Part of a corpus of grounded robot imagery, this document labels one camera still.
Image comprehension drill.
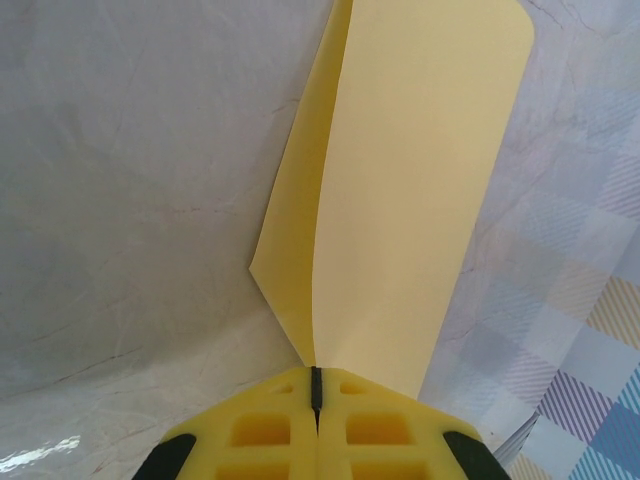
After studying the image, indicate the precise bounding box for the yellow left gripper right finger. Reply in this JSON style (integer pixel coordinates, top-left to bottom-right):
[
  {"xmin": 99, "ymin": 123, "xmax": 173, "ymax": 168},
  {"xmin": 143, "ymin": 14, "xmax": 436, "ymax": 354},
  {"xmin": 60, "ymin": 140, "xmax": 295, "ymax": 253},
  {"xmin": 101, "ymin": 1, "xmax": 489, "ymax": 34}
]
[{"xmin": 316, "ymin": 366, "xmax": 512, "ymax": 480}]

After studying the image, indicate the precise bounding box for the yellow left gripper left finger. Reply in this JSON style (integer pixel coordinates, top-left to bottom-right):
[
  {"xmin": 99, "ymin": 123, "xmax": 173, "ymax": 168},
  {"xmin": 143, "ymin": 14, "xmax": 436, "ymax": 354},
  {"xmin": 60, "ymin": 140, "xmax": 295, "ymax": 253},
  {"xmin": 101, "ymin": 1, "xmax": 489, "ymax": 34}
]
[{"xmin": 130, "ymin": 365, "xmax": 318, "ymax": 480}]

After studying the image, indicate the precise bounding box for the yellow cloth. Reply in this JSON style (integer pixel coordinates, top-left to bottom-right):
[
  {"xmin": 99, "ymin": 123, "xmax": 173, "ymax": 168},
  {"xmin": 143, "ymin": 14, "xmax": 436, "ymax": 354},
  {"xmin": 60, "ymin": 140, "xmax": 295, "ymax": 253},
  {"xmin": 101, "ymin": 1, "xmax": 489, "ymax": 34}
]
[{"xmin": 248, "ymin": 0, "xmax": 536, "ymax": 404}]

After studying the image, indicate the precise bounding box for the aluminium side rail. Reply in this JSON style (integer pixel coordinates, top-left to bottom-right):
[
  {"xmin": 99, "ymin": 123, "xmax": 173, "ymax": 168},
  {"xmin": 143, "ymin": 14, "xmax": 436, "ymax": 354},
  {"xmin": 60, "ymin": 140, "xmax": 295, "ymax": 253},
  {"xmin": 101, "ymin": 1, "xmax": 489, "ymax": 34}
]
[{"xmin": 494, "ymin": 413, "xmax": 540, "ymax": 459}]

